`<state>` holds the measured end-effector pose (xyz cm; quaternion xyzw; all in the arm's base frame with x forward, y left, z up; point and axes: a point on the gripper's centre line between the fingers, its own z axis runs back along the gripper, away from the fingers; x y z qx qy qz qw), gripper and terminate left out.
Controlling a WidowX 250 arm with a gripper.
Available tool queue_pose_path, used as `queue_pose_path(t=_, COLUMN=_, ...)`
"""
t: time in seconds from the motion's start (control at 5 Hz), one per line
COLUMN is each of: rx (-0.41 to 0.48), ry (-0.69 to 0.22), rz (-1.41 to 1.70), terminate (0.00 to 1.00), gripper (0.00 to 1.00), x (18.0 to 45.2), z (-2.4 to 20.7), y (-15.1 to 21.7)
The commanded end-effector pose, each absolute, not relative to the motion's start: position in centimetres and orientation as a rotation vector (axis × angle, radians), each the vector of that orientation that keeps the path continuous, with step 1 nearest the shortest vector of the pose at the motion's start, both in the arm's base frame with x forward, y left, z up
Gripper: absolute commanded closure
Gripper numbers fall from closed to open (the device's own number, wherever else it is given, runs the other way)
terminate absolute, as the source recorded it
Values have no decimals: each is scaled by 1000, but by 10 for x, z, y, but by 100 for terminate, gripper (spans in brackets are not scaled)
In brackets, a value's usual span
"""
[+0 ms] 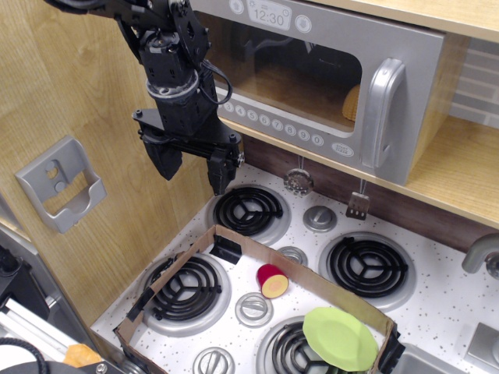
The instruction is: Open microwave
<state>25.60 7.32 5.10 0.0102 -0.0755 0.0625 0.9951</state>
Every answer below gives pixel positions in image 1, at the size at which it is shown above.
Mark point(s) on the grey centre stove knob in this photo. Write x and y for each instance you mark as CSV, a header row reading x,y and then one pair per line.
x,y
253,310

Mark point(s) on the grey stove knob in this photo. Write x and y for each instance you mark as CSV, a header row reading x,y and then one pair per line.
x,y
214,360
320,219
294,254
253,310

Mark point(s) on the red yellow toy fruit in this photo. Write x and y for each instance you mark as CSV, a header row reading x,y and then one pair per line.
x,y
272,280

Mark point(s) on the yellow toy corn cob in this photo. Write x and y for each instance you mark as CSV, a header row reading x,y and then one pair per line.
x,y
350,105

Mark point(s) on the grey middle stove knob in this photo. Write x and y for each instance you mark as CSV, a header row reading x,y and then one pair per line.
x,y
294,254

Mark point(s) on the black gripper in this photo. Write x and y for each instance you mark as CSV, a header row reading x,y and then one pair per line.
x,y
181,82

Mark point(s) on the grey toy faucet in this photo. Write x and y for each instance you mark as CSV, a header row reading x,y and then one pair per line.
x,y
483,251

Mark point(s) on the orange object bottom left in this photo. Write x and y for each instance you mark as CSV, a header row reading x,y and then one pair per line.
x,y
80,355

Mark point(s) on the grey back stove knob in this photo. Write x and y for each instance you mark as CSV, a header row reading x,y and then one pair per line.
x,y
320,219

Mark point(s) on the hanging silver strainer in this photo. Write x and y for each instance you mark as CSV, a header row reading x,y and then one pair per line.
x,y
298,180

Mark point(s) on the grey wall phone holder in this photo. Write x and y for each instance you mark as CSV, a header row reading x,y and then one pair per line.
x,y
51,173

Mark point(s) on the grey toy microwave door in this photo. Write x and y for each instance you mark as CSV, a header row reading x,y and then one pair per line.
x,y
289,65

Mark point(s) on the front right stove burner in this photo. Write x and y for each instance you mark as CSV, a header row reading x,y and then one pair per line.
x,y
284,349

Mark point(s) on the stove burner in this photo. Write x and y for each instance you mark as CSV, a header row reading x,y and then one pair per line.
x,y
192,301
255,211
284,349
371,266

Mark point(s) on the grey toy sink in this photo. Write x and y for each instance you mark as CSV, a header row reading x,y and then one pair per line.
x,y
482,355

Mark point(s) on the back left stove burner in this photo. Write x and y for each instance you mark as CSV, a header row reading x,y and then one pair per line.
x,y
255,211

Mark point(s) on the hanging silver spatula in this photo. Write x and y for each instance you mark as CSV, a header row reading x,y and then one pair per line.
x,y
359,203

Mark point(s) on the green toy plate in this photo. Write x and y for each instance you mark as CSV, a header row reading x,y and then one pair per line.
x,y
340,339

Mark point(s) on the front left stove burner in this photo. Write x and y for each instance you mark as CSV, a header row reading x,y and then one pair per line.
x,y
192,301

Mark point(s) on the cardboard barrier frame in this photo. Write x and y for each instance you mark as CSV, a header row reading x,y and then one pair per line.
x,y
241,258

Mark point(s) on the wooden shelf unit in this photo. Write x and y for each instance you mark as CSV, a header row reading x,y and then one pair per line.
x,y
457,170

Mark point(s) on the grey front stove knob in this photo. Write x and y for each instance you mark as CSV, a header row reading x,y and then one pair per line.
x,y
214,360

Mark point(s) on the back right stove burner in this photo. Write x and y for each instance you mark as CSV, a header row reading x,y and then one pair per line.
x,y
371,266

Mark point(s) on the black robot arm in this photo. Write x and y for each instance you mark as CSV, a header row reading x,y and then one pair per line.
x,y
141,15

